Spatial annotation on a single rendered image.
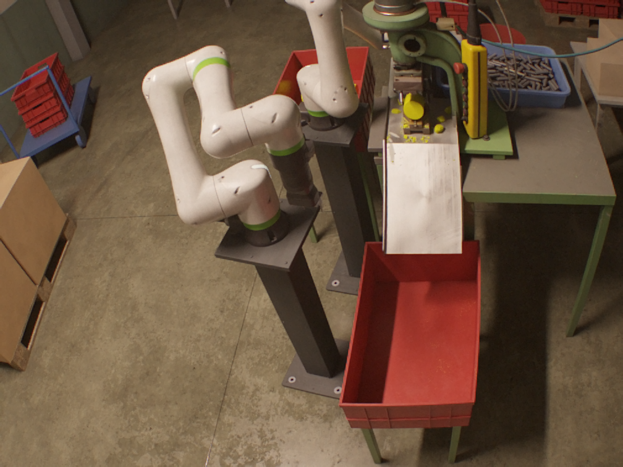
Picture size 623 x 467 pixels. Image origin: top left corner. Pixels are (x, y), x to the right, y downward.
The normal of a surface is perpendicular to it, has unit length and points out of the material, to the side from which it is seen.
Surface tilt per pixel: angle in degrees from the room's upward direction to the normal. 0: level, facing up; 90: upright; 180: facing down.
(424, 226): 30
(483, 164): 0
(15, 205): 90
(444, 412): 90
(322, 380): 0
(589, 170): 0
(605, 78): 90
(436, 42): 90
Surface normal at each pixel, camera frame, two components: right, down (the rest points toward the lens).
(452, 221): -0.29, -0.18
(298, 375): -0.22, -0.64
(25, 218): 0.97, -0.05
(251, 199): 0.23, 0.68
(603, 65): -0.18, 0.77
